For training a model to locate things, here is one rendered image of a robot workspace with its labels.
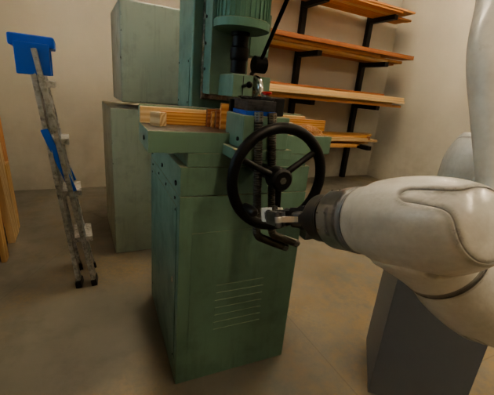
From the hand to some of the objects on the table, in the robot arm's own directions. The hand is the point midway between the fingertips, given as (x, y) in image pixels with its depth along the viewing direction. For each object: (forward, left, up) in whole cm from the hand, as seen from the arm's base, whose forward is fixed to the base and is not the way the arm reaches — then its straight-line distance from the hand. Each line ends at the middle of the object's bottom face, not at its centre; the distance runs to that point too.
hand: (271, 215), depth 67 cm
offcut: (+36, -32, +12) cm, 50 cm away
